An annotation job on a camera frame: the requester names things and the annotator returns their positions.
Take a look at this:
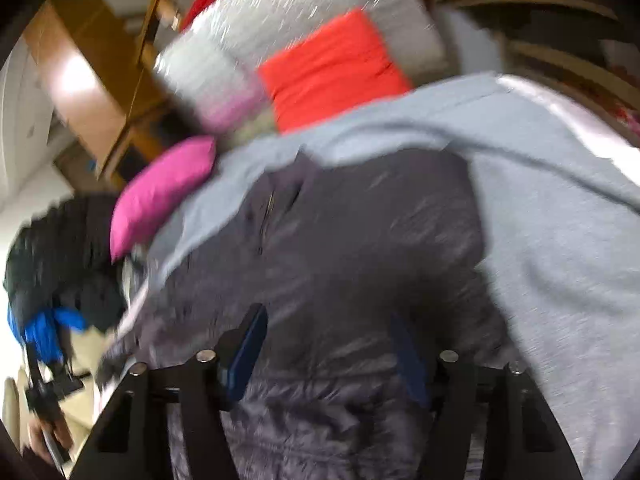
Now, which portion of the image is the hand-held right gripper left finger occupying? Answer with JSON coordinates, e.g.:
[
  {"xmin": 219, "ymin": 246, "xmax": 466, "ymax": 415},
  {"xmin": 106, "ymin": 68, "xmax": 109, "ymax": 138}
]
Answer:
[{"xmin": 70, "ymin": 303, "xmax": 269, "ymax": 480}]

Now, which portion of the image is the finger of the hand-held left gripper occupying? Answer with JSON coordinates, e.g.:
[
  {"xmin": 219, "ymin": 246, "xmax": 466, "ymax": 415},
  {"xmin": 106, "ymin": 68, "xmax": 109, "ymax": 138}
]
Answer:
[{"xmin": 96, "ymin": 352, "xmax": 127, "ymax": 387}]

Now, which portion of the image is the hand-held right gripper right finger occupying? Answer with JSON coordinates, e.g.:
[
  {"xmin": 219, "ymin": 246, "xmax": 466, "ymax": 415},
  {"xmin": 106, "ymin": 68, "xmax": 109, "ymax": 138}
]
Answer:
[{"xmin": 389, "ymin": 311, "xmax": 584, "ymax": 480}]

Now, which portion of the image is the dark grey puffer jacket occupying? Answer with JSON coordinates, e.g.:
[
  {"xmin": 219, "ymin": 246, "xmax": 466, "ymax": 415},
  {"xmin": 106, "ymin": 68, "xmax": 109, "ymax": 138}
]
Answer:
[{"xmin": 99, "ymin": 147, "xmax": 522, "ymax": 480}]

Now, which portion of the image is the person's left hand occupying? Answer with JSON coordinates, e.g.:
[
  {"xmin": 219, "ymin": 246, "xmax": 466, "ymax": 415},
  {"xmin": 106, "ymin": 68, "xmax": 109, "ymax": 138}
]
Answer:
[{"xmin": 29, "ymin": 417, "xmax": 75, "ymax": 467}]

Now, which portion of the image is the blue jacket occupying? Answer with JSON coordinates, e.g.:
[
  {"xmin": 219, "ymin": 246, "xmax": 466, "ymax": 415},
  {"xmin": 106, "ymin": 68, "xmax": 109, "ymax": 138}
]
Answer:
[{"xmin": 6, "ymin": 305, "xmax": 89, "ymax": 364}]

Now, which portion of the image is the black puffer jacket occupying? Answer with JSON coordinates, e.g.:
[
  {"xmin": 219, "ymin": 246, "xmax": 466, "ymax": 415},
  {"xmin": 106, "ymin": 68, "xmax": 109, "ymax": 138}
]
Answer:
[{"xmin": 2, "ymin": 192, "xmax": 132, "ymax": 334}]

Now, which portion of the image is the pink pillow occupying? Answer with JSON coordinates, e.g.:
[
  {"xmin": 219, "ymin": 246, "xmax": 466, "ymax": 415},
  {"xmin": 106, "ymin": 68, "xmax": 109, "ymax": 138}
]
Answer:
[{"xmin": 110, "ymin": 135, "xmax": 217, "ymax": 264}]

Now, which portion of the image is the light grey bed sheet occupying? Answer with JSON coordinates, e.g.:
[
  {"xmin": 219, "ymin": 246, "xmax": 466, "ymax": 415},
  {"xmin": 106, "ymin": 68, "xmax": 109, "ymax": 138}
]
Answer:
[{"xmin": 114, "ymin": 72, "xmax": 640, "ymax": 480}]

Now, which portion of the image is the orange-red pillow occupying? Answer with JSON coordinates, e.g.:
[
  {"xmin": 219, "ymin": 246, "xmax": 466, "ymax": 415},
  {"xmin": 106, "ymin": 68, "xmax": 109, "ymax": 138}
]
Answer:
[{"xmin": 257, "ymin": 8, "xmax": 414, "ymax": 134}]

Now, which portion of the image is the curved wooden panel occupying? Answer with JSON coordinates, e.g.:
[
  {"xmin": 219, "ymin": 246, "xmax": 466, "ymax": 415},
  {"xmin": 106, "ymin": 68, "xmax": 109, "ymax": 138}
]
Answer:
[{"xmin": 22, "ymin": 0, "xmax": 168, "ymax": 128}]

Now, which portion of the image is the grey shimmering cushion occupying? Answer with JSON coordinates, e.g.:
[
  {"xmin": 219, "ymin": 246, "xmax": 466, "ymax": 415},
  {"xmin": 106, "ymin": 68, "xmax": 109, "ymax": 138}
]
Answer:
[{"xmin": 153, "ymin": 0, "xmax": 449, "ymax": 152}]

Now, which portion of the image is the wooden shelf unit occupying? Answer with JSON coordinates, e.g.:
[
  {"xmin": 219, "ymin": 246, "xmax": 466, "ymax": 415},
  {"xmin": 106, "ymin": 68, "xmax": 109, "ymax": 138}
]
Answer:
[{"xmin": 429, "ymin": 0, "xmax": 640, "ymax": 148}]

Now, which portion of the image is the wooden ladder frame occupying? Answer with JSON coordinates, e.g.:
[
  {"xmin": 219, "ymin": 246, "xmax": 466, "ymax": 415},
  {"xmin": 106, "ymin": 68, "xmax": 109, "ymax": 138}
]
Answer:
[{"xmin": 134, "ymin": 0, "xmax": 212, "ymax": 78}]

